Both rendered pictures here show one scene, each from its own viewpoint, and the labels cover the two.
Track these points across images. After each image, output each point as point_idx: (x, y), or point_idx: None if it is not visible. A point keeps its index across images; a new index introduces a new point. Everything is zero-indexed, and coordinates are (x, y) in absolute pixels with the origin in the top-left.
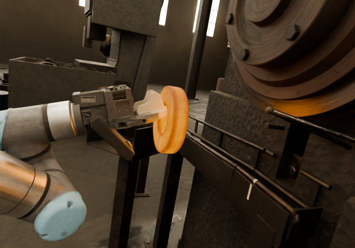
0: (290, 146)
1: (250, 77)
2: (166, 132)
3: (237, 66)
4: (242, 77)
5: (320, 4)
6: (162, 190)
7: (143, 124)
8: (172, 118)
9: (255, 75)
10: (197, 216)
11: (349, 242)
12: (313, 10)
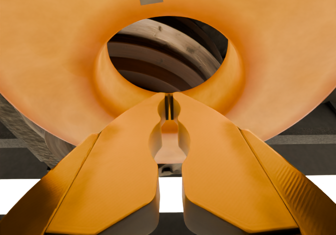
0: None
1: (159, 62)
2: (53, 57)
3: (211, 66)
4: (193, 52)
5: (46, 139)
6: None
7: (1, 222)
8: (42, 118)
9: (131, 72)
10: None
11: None
12: (51, 137)
